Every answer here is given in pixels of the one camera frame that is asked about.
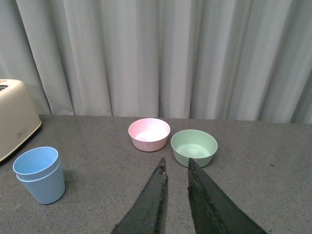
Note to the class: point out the cream two-slot toaster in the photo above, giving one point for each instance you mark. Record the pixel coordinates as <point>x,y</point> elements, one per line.
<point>18,116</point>

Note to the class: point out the blue cup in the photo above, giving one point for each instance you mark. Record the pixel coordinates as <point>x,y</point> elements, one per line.
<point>47,190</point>
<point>36,163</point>

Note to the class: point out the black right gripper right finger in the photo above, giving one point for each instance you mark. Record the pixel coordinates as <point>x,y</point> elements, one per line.
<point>213,211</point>

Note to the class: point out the grey curtain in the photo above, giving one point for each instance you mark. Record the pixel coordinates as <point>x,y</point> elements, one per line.
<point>205,59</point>

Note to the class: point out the pink bowl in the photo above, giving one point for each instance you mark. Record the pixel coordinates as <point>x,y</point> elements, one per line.
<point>149,134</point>

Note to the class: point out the green bowl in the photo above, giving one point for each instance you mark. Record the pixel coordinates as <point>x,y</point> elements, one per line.
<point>195,144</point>

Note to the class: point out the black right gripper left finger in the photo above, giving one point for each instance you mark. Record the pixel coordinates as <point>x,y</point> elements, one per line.
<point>148,214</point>

